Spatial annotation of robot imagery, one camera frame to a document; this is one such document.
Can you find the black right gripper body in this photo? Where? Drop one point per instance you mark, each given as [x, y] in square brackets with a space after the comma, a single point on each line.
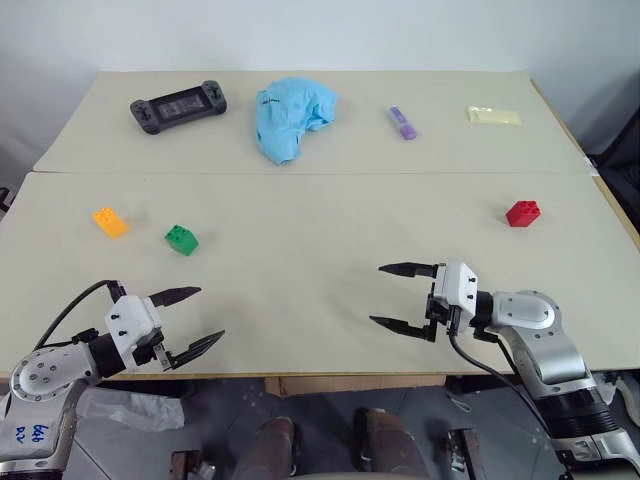
[440, 317]

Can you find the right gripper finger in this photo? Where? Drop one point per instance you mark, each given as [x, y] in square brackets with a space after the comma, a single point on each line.
[412, 270]
[405, 327]

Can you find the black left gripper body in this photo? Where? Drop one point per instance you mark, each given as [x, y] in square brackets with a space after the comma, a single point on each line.
[150, 352]

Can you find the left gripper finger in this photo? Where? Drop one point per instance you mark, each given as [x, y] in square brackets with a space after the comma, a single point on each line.
[175, 295]
[197, 347]

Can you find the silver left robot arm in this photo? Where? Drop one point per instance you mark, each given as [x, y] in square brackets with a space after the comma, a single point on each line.
[45, 375]

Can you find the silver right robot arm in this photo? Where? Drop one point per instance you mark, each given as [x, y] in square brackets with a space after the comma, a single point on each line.
[550, 350]

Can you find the green toy brick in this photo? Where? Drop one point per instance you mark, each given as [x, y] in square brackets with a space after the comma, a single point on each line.
[181, 241]

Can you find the clear crumpled plastic bag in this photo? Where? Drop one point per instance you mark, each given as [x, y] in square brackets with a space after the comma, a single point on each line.
[130, 407]

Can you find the orange toy brick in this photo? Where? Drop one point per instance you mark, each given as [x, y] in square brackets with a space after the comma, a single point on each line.
[112, 223]

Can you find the dark brown rounded shape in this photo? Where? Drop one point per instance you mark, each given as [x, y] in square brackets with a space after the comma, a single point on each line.
[390, 445]
[265, 450]

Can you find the red toy brick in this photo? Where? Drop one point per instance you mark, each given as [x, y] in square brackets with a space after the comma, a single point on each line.
[522, 215]

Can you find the purple highlighter pen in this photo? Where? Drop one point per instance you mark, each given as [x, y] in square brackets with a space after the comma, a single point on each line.
[402, 124]

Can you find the pale yellow sachet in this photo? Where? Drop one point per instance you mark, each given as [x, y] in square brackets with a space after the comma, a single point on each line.
[494, 116]

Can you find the black handheld game console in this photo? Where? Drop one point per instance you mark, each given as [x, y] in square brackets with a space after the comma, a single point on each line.
[177, 107]

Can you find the dark object at table side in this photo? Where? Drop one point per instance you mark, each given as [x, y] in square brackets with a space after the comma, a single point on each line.
[5, 200]

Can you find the white crumpled plastic wrap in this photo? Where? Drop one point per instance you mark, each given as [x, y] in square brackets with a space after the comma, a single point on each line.
[622, 392]

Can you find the crumpled light blue cloth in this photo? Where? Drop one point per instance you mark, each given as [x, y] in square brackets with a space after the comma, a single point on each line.
[290, 115]

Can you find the black chair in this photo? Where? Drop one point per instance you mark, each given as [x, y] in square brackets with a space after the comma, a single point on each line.
[617, 170]

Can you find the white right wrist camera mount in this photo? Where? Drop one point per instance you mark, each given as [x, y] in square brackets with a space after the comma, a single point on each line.
[457, 290]

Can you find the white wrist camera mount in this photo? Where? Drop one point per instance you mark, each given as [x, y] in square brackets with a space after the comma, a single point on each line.
[457, 290]
[127, 320]

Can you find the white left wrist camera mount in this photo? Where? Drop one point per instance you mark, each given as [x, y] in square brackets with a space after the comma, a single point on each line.
[127, 320]

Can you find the dark metal bracket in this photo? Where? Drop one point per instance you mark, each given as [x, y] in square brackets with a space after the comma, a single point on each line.
[190, 465]

